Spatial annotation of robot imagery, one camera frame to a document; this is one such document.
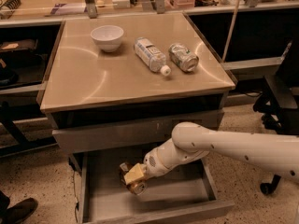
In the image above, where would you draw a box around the black office chair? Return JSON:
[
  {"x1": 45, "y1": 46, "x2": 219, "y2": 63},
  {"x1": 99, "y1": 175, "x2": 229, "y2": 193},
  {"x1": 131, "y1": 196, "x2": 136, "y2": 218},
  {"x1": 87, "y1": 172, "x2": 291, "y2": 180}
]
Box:
[{"x1": 251, "y1": 37, "x2": 299, "y2": 195}]

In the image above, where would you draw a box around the orange soda can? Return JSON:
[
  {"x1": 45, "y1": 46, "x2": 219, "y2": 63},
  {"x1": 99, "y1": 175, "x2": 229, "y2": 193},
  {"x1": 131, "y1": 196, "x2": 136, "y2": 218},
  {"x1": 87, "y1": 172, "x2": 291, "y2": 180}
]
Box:
[{"x1": 119, "y1": 162, "x2": 147, "y2": 195}]

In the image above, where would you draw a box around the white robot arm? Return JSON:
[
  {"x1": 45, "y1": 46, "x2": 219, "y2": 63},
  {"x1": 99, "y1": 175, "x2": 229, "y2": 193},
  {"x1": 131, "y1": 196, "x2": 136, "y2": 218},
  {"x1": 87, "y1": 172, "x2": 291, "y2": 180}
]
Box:
[{"x1": 124, "y1": 122, "x2": 299, "y2": 185}]

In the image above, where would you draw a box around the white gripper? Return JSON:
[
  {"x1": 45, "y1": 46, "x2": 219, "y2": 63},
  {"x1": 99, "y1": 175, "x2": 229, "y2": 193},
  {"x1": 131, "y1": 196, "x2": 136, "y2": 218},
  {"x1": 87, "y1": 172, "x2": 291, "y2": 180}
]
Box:
[{"x1": 124, "y1": 147, "x2": 169, "y2": 185}]

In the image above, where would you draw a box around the open middle drawer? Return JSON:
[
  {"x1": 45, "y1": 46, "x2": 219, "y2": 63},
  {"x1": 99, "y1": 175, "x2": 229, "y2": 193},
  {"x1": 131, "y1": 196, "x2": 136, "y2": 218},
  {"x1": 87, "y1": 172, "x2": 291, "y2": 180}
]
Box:
[{"x1": 78, "y1": 145, "x2": 234, "y2": 224}]

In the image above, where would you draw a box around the grey drawer cabinet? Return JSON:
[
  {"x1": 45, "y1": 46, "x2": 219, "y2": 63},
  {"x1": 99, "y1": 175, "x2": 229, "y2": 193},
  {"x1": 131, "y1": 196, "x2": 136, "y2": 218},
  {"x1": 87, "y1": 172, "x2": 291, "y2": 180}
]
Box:
[{"x1": 40, "y1": 13, "x2": 235, "y2": 154}]

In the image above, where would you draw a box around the left metal bracket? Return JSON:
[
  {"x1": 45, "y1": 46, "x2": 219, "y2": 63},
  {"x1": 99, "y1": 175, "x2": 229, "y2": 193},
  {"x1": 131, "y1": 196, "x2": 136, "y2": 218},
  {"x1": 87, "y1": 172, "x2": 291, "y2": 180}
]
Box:
[{"x1": 85, "y1": 0, "x2": 97, "y2": 19}]

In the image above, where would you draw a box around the black spiral brush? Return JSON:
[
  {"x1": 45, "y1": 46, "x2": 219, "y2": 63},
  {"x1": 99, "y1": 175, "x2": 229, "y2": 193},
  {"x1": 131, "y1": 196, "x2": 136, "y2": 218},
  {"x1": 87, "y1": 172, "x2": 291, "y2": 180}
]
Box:
[{"x1": 0, "y1": 0, "x2": 21, "y2": 20}]

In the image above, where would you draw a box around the white pole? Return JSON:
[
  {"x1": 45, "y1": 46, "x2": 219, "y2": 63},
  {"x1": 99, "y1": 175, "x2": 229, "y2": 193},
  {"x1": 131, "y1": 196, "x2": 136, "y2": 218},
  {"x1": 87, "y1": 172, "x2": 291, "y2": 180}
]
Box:
[{"x1": 221, "y1": 0, "x2": 240, "y2": 63}]

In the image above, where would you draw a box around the green soda can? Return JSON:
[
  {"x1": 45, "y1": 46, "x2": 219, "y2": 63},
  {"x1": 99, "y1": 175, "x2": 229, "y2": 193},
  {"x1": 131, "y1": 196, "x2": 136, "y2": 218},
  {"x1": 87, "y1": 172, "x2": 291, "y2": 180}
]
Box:
[{"x1": 168, "y1": 43, "x2": 199, "y2": 73}]

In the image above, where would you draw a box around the purple white paper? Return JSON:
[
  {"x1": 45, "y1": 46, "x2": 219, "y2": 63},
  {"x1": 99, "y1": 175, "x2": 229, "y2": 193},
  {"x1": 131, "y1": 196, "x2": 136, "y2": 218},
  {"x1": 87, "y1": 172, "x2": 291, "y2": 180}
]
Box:
[{"x1": 50, "y1": 3, "x2": 87, "y2": 16}]

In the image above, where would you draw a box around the white bowl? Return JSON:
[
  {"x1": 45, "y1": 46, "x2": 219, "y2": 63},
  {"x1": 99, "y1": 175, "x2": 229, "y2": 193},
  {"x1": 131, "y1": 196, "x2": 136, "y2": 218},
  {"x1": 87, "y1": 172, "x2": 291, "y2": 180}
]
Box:
[{"x1": 91, "y1": 25, "x2": 124, "y2": 52}]

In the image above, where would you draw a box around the dark shoe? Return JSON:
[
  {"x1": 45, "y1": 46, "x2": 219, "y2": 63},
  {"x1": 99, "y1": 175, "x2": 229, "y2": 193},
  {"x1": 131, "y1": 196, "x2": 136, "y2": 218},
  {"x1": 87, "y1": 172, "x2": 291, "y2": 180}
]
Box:
[{"x1": 0, "y1": 191, "x2": 38, "y2": 224}]

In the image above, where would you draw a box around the dark bag on shelf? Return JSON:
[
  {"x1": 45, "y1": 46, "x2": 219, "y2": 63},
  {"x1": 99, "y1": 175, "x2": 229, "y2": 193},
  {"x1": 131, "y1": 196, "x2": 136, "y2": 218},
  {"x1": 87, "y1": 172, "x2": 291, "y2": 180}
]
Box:
[{"x1": 0, "y1": 39, "x2": 38, "y2": 58}]

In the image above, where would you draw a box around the clear plastic water bottle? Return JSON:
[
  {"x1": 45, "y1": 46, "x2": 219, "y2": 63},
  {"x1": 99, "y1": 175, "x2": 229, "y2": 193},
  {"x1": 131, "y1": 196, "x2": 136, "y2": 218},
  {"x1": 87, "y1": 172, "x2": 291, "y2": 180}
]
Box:
[{"x1": 134, "y1": 37, "x2": 171, "y2": 77}]

